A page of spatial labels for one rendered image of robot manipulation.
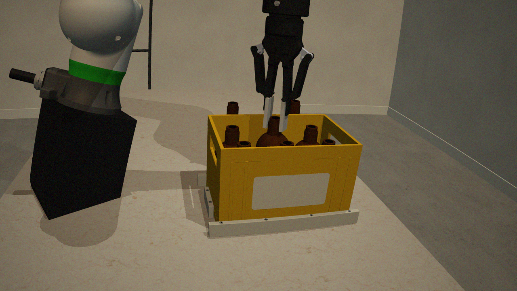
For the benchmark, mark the yellow bottle crate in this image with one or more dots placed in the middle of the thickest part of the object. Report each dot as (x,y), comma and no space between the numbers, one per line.
(279,181)

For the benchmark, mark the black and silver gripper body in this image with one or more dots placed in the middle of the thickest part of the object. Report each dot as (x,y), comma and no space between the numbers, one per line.
(290,32)

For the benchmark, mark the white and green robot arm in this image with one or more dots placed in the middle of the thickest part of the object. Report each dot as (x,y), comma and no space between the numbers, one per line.
(103,34)

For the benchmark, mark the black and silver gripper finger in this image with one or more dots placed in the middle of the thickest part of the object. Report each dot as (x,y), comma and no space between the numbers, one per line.
(289,93)
(265,86)

